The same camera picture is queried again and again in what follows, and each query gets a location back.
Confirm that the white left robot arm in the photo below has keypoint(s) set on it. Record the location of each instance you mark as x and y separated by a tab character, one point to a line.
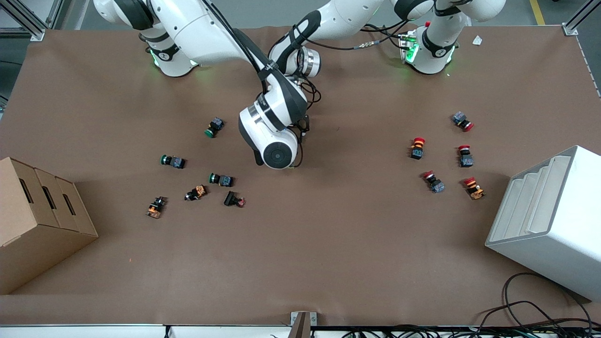
338	19

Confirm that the white stepped storage bin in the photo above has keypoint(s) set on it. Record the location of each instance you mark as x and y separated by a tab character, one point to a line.
563	234

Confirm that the black knob selector switch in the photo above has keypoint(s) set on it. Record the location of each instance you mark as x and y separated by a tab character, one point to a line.
199	191

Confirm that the aluminium frame post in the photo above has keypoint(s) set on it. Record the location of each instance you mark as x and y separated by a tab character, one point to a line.
23	19
570	29

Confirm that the red mushroom button blue block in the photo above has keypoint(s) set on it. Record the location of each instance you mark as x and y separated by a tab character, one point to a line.
436	185
460	119
466	159

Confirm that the green mushroom push button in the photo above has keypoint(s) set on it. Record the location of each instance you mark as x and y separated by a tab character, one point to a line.
177	162
225	180
216	124

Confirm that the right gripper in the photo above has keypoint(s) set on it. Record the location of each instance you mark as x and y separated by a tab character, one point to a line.
258	159

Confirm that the black square push button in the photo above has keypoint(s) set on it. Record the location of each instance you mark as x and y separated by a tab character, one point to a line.
230	198

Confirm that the metal table edge bracket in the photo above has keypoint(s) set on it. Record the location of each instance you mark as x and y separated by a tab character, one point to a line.
303	326

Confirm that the brown cardboard bin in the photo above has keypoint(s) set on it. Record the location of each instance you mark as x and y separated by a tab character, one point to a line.
84	225
33	225
65	220

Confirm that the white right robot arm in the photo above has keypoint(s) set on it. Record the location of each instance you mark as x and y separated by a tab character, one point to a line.
197	33

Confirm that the brown paper table cover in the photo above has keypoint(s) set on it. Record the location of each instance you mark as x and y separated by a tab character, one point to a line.
328	244

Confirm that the red mushroom button orange block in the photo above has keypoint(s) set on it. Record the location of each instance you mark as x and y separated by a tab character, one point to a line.
475	190
417	150

